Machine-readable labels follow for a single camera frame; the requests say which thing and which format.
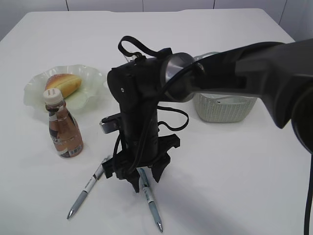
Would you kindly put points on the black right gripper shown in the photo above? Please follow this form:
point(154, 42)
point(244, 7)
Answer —
point(154, 157)

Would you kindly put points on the sugared bread roll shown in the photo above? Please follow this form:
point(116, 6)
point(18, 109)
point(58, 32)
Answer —
point(66, 83)

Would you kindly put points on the pale green wavy glass plate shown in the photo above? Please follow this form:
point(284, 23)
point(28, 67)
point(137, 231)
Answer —
point(91, 94)

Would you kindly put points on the blue and grey pen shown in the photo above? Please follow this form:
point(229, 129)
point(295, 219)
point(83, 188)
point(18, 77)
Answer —
point(145, 186)

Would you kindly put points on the white and grey pen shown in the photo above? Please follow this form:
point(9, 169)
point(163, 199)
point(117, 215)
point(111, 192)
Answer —
point(87, 188)

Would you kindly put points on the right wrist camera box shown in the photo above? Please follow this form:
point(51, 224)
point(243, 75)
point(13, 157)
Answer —
point(111, 123)

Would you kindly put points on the clear plastic ruler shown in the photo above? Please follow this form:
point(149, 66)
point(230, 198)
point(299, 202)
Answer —
point(131, 56)

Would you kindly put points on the grey-green woven plastic basket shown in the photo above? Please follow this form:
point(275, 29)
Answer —
point(222, 108)

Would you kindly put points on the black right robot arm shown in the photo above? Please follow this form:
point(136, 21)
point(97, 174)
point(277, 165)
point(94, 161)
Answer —
point(281, 75)

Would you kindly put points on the brown coffee drink bottle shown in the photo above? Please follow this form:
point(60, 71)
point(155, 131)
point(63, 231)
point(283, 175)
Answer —
point(63, 128)

